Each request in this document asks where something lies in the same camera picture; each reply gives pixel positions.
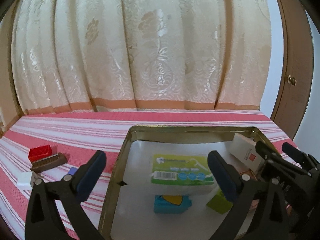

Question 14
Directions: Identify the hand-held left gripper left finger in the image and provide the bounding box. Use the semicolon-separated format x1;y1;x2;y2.
25;151;107;240

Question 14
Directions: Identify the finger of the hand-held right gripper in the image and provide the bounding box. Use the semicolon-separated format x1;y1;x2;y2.
282;142;320;176
255;141;283;178

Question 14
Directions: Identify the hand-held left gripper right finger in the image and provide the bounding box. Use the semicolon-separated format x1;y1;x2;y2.
207;151;287;240

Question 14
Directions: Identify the green building block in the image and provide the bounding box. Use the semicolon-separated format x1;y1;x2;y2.
206;189;233;215

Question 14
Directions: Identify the beige patterned cardboard box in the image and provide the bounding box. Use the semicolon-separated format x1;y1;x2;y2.
229;133;265;167

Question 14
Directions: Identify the gold metal tin box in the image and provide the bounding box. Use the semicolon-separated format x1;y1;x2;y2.
97;126;288;240

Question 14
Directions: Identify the brown plastic comb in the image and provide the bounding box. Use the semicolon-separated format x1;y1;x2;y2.
30;153;67;173

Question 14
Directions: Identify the green label floss pick box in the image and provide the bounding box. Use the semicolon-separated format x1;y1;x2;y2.
149;154;217;197

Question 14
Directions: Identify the red building block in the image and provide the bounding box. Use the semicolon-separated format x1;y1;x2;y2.
28;145;53;163

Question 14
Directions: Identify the blue building block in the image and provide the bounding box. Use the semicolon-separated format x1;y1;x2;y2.
154;194;192;214

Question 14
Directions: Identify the white paper liner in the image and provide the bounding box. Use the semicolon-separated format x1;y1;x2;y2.
112;140;258;240

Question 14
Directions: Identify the brown wooden door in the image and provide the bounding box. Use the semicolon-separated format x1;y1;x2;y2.
260;0;314;140

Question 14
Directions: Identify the pink striped blanket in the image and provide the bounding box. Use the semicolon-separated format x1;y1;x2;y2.
0;110;300;240

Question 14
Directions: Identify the white power plug adapter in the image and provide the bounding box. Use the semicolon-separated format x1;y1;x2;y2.
17;171;43;188

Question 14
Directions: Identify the cream floral curtain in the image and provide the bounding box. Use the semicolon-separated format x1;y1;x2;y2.
10;0;272;114

